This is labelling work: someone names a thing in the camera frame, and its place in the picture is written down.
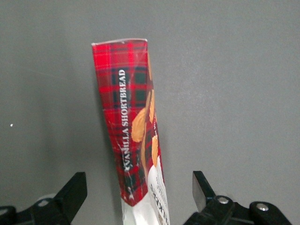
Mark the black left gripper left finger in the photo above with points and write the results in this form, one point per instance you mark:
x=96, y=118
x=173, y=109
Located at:
x=68, y=199

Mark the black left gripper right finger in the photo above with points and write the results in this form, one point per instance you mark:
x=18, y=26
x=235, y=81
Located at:
x=211, y=206

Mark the red tartan cookie box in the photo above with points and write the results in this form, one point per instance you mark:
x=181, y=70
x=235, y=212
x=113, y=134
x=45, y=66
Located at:
x=122, y=93

